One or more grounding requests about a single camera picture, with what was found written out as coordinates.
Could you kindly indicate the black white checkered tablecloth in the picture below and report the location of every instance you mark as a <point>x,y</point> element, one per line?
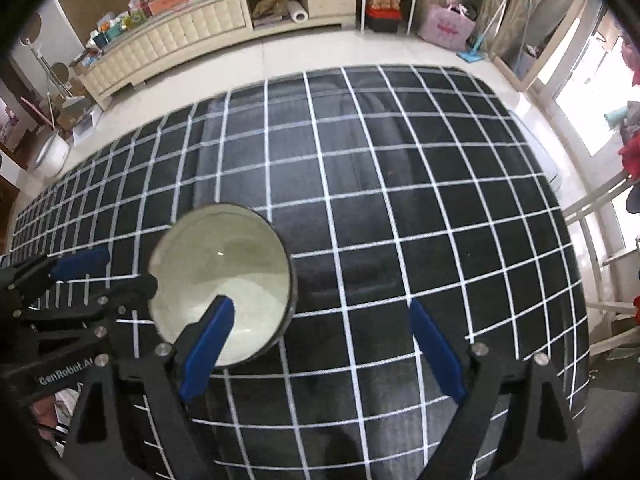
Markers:
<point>387,184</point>

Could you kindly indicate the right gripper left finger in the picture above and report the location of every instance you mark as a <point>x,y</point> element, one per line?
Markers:
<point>104,440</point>

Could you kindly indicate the floral patterned bowl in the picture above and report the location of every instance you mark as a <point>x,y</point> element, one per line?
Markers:
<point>224,250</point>

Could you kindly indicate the cream tufted tv cabinet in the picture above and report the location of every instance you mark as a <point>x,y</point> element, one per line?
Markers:
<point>198,28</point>

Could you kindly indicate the blue mop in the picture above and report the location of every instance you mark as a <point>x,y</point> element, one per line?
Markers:
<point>490,18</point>

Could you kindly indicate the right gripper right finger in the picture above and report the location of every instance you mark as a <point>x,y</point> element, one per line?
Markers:
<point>539,439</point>

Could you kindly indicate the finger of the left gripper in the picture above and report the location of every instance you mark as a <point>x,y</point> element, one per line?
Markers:
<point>101,309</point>
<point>26,281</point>

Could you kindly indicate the pink gift bag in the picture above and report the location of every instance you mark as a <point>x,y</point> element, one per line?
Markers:
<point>446,27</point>

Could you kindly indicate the white round basin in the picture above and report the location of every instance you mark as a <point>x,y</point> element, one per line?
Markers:
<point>51,157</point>

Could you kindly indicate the white paper roll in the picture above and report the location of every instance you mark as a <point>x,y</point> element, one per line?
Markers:
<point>297,12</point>

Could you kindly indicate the person's left hand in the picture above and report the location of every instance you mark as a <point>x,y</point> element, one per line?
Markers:
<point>50,413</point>

